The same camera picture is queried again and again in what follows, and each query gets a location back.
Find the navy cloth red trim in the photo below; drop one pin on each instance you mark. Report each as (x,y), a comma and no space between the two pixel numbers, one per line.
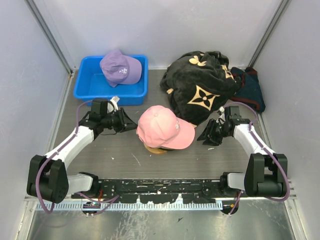
(250,92)

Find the blue plastic bin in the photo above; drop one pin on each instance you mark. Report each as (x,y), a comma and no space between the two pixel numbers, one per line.
(91,83)

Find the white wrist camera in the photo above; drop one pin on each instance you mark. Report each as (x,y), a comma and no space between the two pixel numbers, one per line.
(112,105)
(221,118)

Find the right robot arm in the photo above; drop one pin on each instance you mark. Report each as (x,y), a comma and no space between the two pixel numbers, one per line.
(266,172)

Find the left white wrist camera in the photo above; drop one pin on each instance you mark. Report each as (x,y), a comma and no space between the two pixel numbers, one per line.
(112,105)

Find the purple LA cap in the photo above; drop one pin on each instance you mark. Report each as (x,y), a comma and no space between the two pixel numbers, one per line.
(120,69)

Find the black floral blanket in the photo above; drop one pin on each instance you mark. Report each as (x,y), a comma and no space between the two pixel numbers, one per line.
(199,83)

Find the white slotted cable duct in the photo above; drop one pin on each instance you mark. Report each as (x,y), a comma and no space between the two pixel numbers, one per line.
(176,206)

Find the green NY cap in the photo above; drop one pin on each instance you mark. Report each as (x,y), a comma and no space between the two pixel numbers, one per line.
(166,149)

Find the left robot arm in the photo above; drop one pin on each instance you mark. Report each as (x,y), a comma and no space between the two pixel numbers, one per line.
(47,176)

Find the wooden hat stand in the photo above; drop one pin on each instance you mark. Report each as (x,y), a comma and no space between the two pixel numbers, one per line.
(156,151)

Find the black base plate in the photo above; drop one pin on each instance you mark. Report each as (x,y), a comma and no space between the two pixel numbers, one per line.
(161,191)

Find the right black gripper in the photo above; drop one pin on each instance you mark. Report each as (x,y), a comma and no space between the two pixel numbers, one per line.
(209,132)

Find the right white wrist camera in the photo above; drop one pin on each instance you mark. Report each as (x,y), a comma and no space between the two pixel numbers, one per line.
(221,118)

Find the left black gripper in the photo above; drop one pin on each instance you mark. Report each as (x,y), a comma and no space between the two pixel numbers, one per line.
(126,123)

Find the pink cap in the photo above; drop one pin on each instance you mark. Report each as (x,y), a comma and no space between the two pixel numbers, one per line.
(159,127)

